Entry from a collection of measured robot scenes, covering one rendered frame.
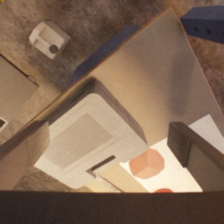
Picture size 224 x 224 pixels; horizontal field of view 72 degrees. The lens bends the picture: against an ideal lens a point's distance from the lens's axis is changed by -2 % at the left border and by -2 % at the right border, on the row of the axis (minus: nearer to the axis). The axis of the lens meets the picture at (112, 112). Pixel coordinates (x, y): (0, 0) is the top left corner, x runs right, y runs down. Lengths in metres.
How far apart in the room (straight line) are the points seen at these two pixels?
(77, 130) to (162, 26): 0.27
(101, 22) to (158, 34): 0.96
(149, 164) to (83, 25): 1.07
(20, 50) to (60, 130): 1.17
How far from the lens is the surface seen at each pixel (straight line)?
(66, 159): 0.42
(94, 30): 1.29
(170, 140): 0.16
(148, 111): 0.41
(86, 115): 0.32
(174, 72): 0.38
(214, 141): 0.57
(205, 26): 0.29
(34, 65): 1.46
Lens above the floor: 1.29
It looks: 58 degrees down
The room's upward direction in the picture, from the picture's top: 176 degrees clockwise
